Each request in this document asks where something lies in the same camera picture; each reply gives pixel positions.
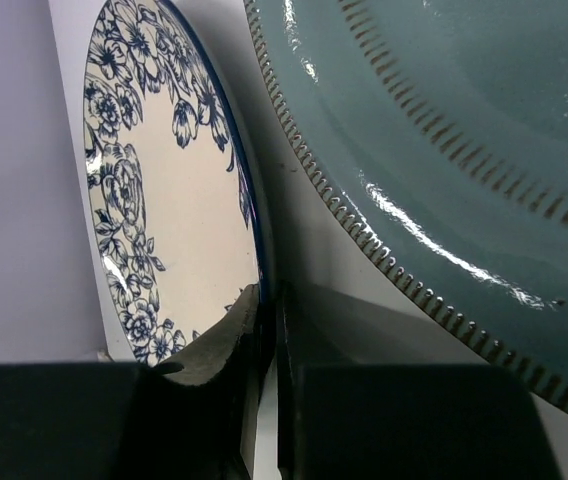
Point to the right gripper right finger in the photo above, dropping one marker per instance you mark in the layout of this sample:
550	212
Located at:
338	419

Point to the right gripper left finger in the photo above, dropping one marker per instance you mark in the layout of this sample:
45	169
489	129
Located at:
192	416

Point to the blue floral white plate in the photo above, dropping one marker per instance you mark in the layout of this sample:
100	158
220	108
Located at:
173	203

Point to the teal ceramic plate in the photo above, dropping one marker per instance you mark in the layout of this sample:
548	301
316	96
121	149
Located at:
436	133

